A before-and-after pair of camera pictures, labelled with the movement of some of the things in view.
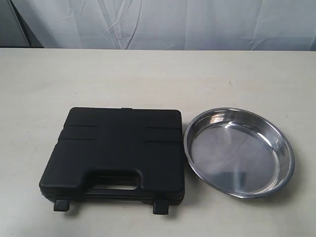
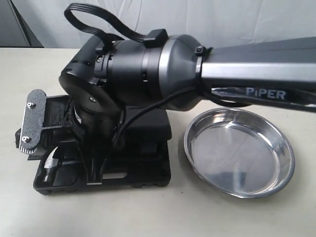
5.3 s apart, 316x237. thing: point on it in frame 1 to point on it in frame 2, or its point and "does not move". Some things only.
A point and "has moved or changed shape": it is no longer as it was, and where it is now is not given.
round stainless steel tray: x=238 y=152 does not move
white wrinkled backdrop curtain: x=287 y=25 does not move
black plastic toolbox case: x=117 y=154 has moved or changed shape
